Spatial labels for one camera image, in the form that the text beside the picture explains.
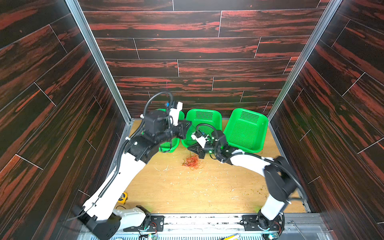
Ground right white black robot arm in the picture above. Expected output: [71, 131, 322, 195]
[188, 124, 308, 231]

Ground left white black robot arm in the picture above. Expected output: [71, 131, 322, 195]
[73, 91, 192, 240]

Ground left green plastic basket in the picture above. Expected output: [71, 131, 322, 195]
[157, 109, 185, 153]

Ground green plastic basket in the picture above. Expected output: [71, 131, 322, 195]
[157, 109, 185, 153]
[224, 108, 269, 153]
[181, 109, 222, 148]

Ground middle green plastic basket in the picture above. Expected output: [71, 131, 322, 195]
[181, 109, 222, 148]

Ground right green plastic basket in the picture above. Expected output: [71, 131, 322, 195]
[224, 108, 269, 153]

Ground yellow tape measure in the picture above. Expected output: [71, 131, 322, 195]
[118, 192, 128, 205]

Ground yellow pencil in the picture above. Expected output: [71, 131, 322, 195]
[220, 234, 240, 240]

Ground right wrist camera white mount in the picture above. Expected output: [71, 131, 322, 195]
[191, 133, 213, 149]

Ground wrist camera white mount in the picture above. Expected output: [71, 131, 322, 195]
[167, 102, 185, 126]
[191, 133, 213, 149]

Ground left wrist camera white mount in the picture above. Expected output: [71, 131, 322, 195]
[167, 102, 185, 126]

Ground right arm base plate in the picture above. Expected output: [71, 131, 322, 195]
[240, 214, 284, 232]

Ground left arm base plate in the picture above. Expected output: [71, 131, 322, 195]
[123, 215, 165, 233]

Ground aluminium front rail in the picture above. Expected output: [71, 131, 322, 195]
[119, 213, 331, 240]

